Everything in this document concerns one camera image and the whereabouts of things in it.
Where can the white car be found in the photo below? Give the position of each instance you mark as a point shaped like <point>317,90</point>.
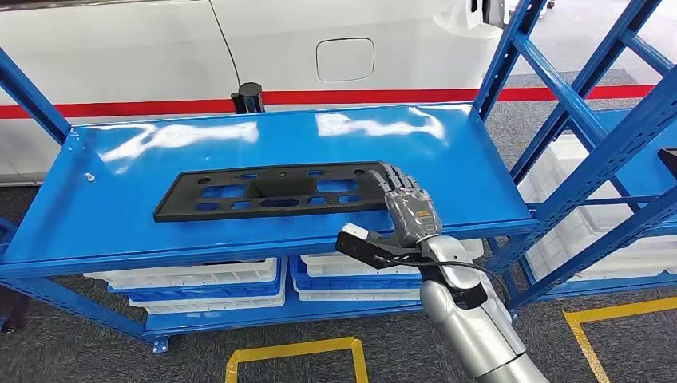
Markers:
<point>132,53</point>

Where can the blue metal shelf rack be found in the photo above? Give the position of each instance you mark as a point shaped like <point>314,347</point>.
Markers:
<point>449,174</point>
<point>608,161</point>

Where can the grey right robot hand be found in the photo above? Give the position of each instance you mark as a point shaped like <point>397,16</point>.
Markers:
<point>412,217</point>

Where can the red barrier belt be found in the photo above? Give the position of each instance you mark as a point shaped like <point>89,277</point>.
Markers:
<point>370,96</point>

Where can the black stanchion post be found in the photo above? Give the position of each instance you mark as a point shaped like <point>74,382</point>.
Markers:
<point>249,98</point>

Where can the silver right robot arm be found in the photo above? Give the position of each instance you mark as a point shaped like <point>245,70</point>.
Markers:
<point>465,322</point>

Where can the black plastic piece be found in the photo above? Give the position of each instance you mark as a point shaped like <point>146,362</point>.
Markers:
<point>669,161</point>

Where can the black plastic plate bracket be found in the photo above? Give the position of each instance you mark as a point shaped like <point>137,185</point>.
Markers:
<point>222,209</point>

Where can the blue plastic crate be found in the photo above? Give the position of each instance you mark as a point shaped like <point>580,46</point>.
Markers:
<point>344,284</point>
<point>211,292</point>

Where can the yellow floor tape square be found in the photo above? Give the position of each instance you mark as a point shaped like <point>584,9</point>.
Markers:
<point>296,348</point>

